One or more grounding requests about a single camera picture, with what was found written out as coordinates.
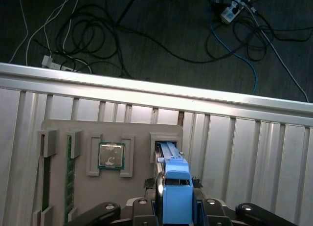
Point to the grey parts rack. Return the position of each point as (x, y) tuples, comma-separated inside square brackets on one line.
[(102, 191)]

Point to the green RAM stick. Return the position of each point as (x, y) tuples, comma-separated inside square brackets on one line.
[(69, 177)]

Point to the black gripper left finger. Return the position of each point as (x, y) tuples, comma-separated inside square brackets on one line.
[(144, 213)]

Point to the plain white power strip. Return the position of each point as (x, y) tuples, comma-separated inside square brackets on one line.
[(47, 61)]

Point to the white power strip blue label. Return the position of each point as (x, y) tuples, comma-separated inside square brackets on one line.
[(231, 13)]

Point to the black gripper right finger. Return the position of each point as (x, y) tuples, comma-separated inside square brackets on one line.
[(212, 211)]

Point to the silver CPU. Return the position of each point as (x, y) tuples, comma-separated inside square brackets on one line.
[(111, 155)]

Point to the hard disk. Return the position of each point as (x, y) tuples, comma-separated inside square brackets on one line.
[(177, 201)]

